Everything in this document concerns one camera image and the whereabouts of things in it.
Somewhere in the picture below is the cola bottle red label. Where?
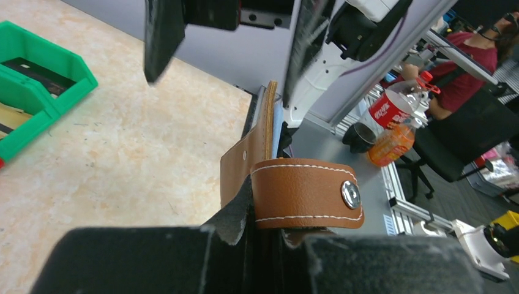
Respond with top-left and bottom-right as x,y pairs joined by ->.
342,78 -> 441,154

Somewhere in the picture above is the gold card in green bin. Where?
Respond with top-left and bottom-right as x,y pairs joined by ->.
1,104 -> 32,140

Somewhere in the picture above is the brown leather card holder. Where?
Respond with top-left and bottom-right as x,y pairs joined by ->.
220,80 -> 365,229

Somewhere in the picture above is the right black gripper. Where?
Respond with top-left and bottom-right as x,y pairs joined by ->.
144,0 -> 335,108

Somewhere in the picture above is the orange drink bottle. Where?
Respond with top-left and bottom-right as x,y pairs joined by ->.
367,118 -> 424,167

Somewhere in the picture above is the middle green plastic bin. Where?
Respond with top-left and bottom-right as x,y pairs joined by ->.
1,66 -> 59,163

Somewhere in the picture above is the black office chair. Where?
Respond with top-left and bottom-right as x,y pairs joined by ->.
397,90 -> 518,203

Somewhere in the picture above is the right green plastic bin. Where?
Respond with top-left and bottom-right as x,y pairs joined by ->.
1,21 -> 98,115

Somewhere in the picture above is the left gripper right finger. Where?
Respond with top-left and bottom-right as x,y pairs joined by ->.
282,229 -> 487,294

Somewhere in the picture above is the green plastic bin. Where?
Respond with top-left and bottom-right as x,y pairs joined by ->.
1,66 -> 59,163
1,21 -> 98,115

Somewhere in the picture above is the person in red shirt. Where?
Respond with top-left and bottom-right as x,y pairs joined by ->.
399,10 -> 519,121

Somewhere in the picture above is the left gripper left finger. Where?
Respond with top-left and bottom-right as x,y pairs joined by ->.
30,176 -> 255,294

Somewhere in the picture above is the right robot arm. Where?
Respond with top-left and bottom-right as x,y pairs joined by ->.
144,1 -> 411,129

